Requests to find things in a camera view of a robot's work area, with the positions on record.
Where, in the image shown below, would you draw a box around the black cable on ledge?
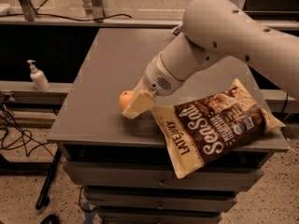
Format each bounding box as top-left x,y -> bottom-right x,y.
0,12 -> 133,22

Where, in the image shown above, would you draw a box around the black stand leg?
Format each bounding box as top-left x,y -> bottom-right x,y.
36,149 -> 62,210

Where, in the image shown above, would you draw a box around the orange fruit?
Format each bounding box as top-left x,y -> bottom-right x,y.
119,91 -> 135,111

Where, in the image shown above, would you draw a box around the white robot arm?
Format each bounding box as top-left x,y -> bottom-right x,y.
122,0 -> 299,119

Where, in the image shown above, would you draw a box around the brown sea salt chip bag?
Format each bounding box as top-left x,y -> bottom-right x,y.
152,79 -> 284,178

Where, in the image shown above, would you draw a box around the white pump dispenser bottle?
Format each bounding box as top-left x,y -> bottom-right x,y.
27,60 -> 50,91

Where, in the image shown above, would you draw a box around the black floor cables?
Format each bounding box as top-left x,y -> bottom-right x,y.
0,91 -> 55,158

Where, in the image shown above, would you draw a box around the grey drawer cabinet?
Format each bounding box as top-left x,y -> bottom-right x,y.
48,28 -> 289,224

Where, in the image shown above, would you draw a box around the blue chip bag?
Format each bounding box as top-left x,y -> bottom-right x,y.
172,25 -> 182,35

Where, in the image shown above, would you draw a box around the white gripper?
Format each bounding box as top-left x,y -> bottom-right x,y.
122,53 -> 183,119

